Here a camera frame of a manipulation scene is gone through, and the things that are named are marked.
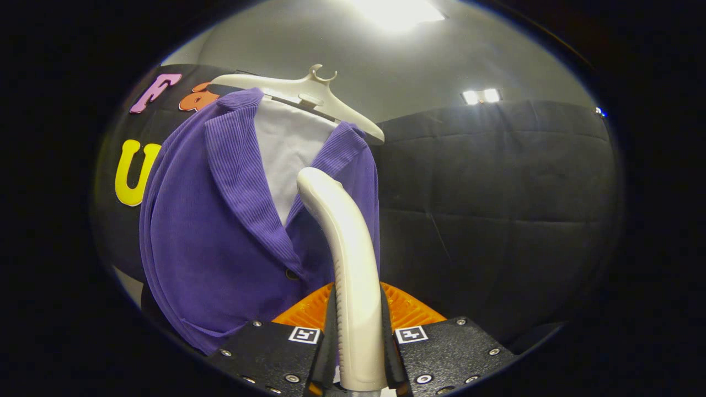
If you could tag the black backdrop cloth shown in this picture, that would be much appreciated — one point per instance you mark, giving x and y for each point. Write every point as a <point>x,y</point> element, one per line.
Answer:
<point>126,231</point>

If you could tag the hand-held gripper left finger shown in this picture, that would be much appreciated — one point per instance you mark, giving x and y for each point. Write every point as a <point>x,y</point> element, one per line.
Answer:
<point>327,361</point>

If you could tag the black quilted curtain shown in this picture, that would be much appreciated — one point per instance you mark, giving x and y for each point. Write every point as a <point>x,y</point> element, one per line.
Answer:
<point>496,220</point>

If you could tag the large ceiling light panel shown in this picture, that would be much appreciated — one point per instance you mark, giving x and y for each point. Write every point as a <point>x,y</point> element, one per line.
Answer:
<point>397,12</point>

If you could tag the white plastic clothes hanger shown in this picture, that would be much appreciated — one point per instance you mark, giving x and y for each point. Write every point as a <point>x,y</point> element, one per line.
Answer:
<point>314,91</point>

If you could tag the white shirt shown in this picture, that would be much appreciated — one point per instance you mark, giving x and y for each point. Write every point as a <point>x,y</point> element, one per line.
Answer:
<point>287,149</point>

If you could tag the white garment steamer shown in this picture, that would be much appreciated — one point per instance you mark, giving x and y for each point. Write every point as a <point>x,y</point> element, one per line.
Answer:
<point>347,248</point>

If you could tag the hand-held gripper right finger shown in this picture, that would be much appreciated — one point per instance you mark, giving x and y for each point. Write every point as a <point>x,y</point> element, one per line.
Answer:
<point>392,358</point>

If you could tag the double ceiling light panel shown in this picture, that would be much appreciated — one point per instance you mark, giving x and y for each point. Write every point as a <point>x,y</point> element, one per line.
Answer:
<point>481,96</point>

